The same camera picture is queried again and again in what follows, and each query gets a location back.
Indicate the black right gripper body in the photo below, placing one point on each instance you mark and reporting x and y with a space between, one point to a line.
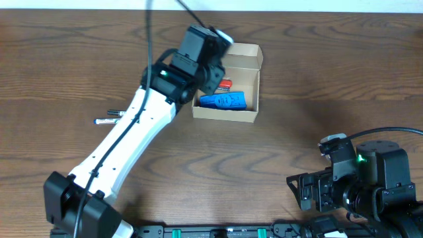
330 194

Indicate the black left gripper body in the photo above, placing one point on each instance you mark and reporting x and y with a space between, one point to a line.
208 81

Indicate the red stapler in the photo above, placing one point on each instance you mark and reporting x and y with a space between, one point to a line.
225 85

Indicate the blue whiteboard duster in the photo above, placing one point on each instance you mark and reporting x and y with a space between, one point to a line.
224 101

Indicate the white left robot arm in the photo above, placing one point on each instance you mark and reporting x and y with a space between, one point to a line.
81 203

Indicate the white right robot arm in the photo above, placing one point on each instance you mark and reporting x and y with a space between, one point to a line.
370 180

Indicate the black whiteboard marker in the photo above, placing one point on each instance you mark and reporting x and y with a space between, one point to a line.
116 112

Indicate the blue whiteboard marker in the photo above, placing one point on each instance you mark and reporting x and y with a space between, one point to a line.
99 121

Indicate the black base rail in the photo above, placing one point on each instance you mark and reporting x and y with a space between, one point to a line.
324 226

